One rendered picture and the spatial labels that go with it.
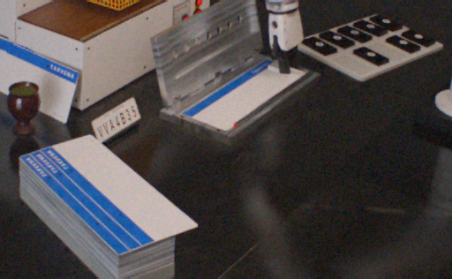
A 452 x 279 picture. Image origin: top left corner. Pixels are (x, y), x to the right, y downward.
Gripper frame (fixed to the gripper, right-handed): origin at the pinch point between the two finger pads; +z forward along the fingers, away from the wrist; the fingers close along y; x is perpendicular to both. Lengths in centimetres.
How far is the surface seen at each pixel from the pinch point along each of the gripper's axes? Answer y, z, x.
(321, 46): 21.7, 2.3, 1.6
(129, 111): -46.5, -2.6, 16.5
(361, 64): 21.6, 6.2, -10.8
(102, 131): -57, -2, 16
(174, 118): -38.5, 1.5, 9.5
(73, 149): -77, -7, 7
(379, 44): 37.6, 5.8, -9.0
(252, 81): -10.4, 1.7, 4.7
